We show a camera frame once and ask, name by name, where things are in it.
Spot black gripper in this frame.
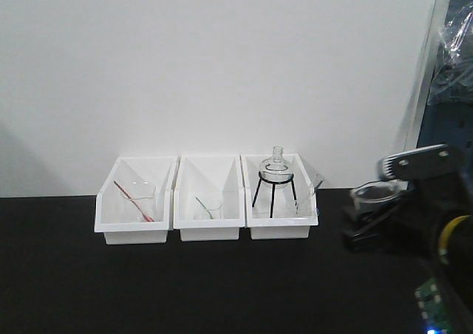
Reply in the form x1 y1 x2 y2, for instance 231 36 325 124
341 144 472 260

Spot clear glass beaker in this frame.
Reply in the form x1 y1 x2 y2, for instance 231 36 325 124
350 181 400 215

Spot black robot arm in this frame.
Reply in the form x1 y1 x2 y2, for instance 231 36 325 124
341 143 472 333

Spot small beaker in middle bin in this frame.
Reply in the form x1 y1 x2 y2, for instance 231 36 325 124
206 199 222 219

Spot large beaker in left bin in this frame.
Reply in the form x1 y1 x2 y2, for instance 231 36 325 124
126 182 157 222

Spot glass test tube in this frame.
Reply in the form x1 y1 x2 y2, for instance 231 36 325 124
294 174 324 216

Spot right white storage bin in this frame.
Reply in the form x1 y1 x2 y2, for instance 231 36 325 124
240 154 319 240

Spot white storage bin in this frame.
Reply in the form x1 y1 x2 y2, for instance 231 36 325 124
173 155 245 242
94 156 178 245
240 154 319 240

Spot green circuit board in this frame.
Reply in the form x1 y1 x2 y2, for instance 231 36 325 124
414 277 455 334

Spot round glass flask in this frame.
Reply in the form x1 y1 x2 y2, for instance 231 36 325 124
259 146 293 183

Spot middle white storage bin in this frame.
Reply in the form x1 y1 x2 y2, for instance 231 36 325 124
173 155 245 242

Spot clear plastic bag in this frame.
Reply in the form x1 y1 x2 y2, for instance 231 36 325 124
428 1 472 105

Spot red stirring rod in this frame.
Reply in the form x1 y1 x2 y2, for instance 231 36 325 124
113 180 154 222

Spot left white storage bin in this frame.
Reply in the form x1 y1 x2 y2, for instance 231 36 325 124
94 156 178 245

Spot black wire tripod stand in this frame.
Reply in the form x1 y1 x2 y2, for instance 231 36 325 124
251 171 297 218

